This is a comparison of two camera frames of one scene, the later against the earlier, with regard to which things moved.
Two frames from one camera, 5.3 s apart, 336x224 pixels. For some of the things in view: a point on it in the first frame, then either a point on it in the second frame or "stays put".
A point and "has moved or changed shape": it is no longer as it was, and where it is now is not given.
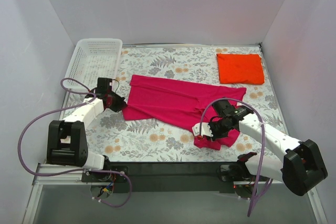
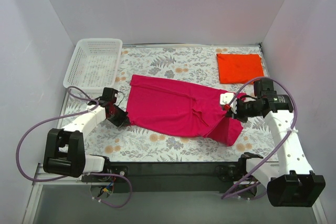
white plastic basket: (92, 59) stays put
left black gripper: (118, 103) to (118, 117)
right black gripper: (213, 130) to (237, 112)
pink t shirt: (180, 103) has moved or changed shape
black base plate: (169, 177) stays put
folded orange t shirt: (240, 68) stays put
